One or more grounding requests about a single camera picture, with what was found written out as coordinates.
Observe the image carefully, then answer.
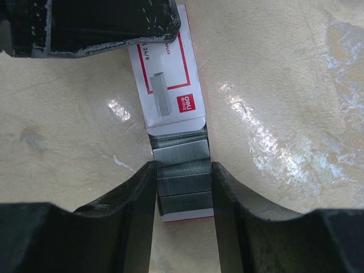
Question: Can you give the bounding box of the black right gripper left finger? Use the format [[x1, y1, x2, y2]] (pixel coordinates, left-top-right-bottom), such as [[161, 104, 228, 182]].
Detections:
[[1, 162, 157, 272]]

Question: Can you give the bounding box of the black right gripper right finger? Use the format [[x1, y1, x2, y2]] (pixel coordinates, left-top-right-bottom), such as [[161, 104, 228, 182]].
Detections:
[[212, 162, 363, 272]]

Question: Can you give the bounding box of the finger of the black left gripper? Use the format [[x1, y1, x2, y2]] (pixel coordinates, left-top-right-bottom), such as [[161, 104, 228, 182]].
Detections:
[[1, 0, 181, 59]]

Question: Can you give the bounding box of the red white staple box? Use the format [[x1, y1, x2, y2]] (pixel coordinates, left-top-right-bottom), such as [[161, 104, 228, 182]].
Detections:
[[128, 4, 206, 136]]

